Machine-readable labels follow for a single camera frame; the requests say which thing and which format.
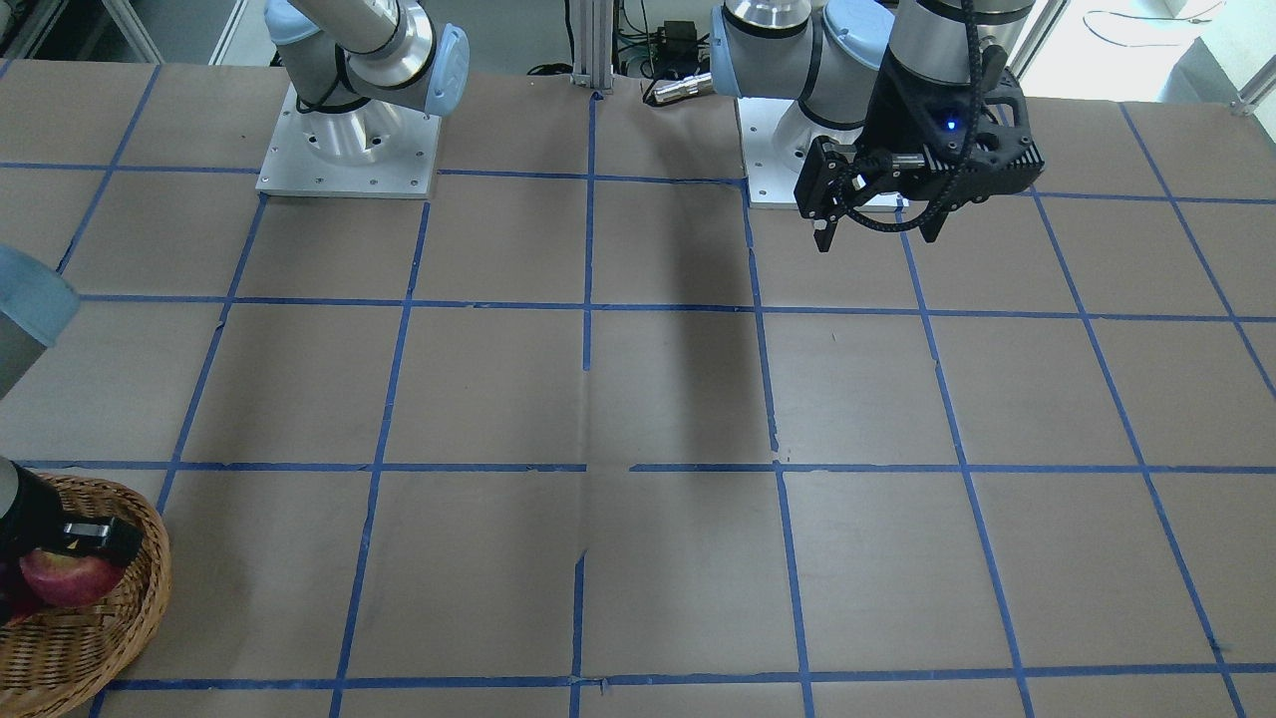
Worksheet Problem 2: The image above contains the black power adapter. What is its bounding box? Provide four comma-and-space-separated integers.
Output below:
651, 20, 699, 79

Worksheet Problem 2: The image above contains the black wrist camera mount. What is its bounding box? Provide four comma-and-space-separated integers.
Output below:
946, 70, 1045, 209

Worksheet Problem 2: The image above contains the woven wicker basket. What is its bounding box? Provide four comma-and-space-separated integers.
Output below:
1, 472, 172, 717

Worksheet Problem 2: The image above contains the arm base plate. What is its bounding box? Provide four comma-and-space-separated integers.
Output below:
738, 97, 863, 210
255, 87, 443, 200

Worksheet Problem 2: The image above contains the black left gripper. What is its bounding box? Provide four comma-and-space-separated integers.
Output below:
795, 65, 1005, 253

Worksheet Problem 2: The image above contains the red yellow apple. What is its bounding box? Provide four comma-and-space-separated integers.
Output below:
19, 548, 125, 608

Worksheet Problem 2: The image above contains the dark red apple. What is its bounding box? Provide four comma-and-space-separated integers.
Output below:
1, 560, 46, 627

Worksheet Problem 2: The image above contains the aluminium frame post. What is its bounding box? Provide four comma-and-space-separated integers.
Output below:
565, 0, 618, 96

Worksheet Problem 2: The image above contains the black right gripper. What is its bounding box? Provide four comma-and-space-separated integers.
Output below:
1, 458, 145, 568

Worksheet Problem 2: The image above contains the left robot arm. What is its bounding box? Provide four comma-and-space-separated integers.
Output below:
643, 1, 1048, 251

